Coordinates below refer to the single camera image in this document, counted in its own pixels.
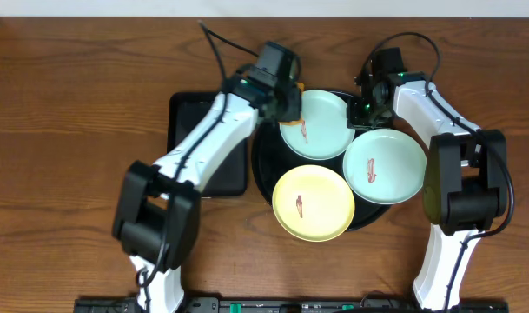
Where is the yellow plate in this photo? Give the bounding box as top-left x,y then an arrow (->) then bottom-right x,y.
272,165 -> 355,242

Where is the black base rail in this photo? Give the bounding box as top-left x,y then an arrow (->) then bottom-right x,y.
72,295 -> 511,313

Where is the light green plate top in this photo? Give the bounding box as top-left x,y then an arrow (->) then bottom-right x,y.
280,90 -> 355,160

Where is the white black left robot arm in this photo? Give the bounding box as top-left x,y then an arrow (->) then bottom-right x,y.
112,91 -> 279,312

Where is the orange green sponge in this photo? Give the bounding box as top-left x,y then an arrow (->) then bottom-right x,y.
278,83 -> 305,126

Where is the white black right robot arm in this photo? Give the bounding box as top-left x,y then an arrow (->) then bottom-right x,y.
348,70 -> 514,312

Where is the rectangular black tray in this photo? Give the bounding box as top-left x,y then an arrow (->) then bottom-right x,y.
167,92 -> 248,198

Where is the light green plate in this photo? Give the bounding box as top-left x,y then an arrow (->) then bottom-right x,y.
342,129 -> 427,205
280,90 -> 355,160

